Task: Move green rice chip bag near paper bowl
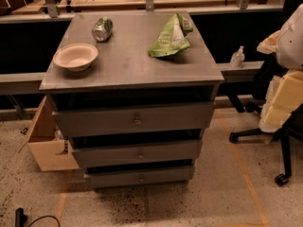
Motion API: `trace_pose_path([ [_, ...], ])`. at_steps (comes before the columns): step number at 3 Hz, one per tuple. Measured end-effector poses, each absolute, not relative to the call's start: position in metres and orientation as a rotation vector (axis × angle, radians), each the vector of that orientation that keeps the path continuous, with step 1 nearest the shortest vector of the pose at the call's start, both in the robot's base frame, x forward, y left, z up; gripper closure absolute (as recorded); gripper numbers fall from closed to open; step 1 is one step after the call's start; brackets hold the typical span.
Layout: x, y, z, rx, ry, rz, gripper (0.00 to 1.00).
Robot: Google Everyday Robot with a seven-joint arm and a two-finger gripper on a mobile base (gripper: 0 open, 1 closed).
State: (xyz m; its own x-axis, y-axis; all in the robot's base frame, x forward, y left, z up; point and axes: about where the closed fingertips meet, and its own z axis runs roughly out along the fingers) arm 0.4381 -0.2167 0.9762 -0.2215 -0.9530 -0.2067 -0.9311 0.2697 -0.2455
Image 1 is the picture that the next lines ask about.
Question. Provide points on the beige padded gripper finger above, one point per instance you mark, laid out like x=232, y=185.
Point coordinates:
x=269, y=45
x=284, y=96

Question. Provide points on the green rice chip bag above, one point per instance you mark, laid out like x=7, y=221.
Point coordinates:
x=172, y=38

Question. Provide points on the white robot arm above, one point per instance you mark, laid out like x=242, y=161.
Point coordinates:
x=289, y=53

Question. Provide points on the white paper bowl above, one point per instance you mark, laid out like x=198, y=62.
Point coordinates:
x=75, y=57

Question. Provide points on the black office chair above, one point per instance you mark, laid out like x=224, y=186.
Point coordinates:
x=262, y=78

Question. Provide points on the clear sanitizer pump bottle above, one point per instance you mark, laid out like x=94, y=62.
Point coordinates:
x=237, y=58

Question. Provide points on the grey drawer cabinet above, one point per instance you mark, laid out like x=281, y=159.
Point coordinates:
x=125, y=75

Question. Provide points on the top grey drawer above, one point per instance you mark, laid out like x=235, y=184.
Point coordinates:
x=171, y=117

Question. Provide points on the grey drawer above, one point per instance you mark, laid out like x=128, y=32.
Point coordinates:
x=171, y=117
x=136, y=177
x=137, y=154

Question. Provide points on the green soda can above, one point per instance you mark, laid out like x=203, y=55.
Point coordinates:
x=102, y=29

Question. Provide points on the middle grey drawer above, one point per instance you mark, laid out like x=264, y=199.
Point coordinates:
x=137, y=154

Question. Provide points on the bottom grey drawer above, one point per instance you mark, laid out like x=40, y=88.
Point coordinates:
x=136, y=177

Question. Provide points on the open cardboard box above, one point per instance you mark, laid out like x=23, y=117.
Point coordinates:
x=50, y=151

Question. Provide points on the black device on floor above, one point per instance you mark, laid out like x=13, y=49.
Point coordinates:
x=20, y=217

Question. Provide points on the grey metal shelf rail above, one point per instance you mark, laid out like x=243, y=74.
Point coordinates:
x=29, y=83

